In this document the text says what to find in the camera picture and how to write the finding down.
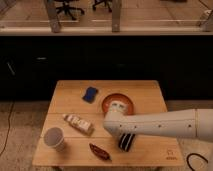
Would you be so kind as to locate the dark red chili pepper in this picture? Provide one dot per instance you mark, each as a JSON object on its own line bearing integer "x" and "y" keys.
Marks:
{"x": 100, "y": 153}

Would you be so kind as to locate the white tube bottle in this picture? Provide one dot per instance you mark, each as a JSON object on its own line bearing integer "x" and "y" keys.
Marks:
{"x": 78, "y": 123}

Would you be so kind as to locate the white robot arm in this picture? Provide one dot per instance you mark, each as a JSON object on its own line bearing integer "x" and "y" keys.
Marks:
{"x": 190, "y": 123}

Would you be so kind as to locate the grey paper cup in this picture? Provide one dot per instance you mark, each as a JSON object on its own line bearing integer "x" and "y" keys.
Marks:
{"x": 54, "y": 138}

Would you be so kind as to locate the orange bowl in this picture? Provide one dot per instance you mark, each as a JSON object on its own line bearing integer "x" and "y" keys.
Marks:
{"x": 118, "y": 97}

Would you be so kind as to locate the black office chair left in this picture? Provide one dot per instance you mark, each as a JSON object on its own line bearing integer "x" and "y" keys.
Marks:
{"x": 66, "y": 8}

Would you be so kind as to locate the blue sponge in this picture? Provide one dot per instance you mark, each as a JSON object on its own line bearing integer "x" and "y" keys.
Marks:
{"x": 90, "y": 94}

